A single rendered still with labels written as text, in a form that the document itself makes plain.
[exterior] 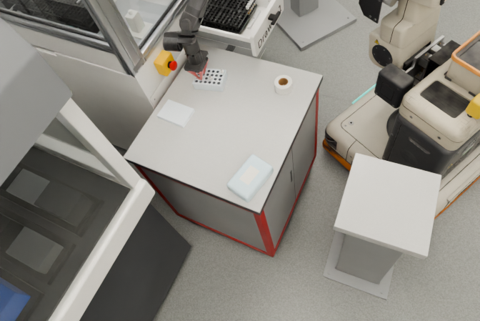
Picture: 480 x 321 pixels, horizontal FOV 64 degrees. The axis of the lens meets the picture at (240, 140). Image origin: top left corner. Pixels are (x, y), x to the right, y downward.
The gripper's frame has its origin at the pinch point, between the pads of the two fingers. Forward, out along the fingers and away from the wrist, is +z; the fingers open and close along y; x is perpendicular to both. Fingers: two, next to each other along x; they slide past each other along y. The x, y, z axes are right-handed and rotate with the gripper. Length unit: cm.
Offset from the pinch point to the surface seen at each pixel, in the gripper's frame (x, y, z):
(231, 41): 8.5, -15.8, -4.8
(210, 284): 10, 65, 82
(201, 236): -3, 44, 82
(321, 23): 25, -118, 76
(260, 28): 20.3, -18.9, -10.4
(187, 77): -8.5, -1.6, 5.5
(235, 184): 29, 42, 1
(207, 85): 3.4, 2.9, 2.1
